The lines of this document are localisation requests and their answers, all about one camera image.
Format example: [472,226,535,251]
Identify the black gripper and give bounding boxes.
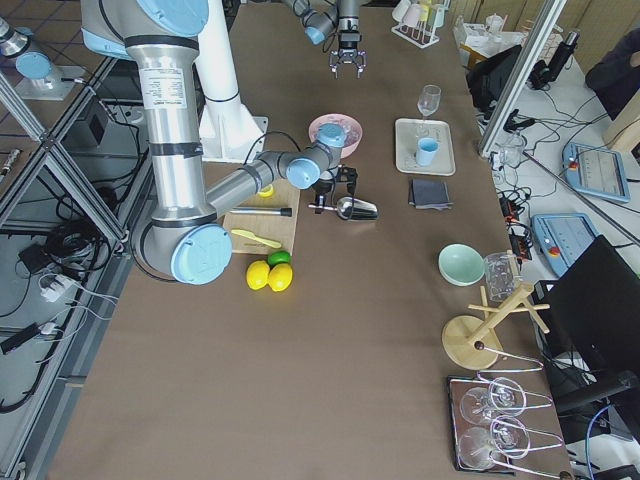
[308,165,358,214]
[329,30,366,79]

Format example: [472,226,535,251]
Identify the steel ice scoop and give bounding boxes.
[331,196,379,221]

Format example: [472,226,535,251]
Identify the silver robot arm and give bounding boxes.
[284,0,367,79]
[81,1,346,285]

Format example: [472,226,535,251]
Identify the pink bowl of ice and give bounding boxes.
[308,113,363,159]

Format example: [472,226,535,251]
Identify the white cup drying rack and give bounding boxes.
[391,0,451,49]

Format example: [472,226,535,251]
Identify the light blue cup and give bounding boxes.
[415,137,439,166]

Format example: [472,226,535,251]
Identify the wooden cup tree stand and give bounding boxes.
[442,283,550,371]

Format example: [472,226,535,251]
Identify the steel muddler rod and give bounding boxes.
[228,207,293,217]

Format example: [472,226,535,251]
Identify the wooden cutting board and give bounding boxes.
[222,179,300,253]

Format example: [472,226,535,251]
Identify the half lemon slice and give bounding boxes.
[258,184,275,198]

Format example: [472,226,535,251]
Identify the green lime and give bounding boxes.
[267,250,291,267]

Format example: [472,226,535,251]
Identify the grey folded cloth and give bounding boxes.
[408,178,453,210]

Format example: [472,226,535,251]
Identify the clear wine glass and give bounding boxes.
[415,84,441,140]

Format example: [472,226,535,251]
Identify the yellow plastic knife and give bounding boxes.
[231,228,282,249]

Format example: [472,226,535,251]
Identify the cream serving tray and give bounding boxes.
[394,118,456,176]

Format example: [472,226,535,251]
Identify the yellow lemon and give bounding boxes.
[268,263,293,292]
[245,260,270,290]

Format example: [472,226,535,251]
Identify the mint green bowl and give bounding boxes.
[438,244,485,286]

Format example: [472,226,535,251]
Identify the glass measuring jug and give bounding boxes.
[484,251,521,302]

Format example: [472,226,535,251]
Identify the blue teach pendant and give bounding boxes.
[562,142,631,203]
[531,213,599,277]

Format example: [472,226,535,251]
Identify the dark glass rack tray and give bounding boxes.
[447,376,515,476]

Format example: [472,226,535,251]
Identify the hanging wine glass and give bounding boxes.
[457,416,531,471]
[460,377,526,425]

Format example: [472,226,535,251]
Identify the black monitor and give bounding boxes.
[548,236,639,374]

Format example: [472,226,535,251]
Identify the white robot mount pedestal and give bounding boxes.
[195,1,268,163]

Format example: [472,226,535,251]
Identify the aluminium frame post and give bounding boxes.
[478,0,566,158]

